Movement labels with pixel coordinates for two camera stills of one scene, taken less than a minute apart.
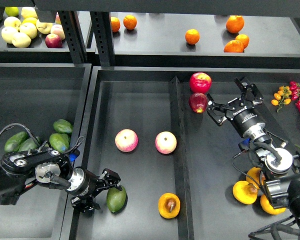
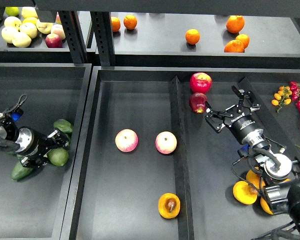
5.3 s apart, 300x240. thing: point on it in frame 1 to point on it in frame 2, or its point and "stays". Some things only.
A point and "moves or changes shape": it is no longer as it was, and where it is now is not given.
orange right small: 244,39 stays
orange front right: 234,46 stays
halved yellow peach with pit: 169,205 stays
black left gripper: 82,182 to 34,146
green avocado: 116,198 moves or changes shape
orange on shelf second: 130,22 stays
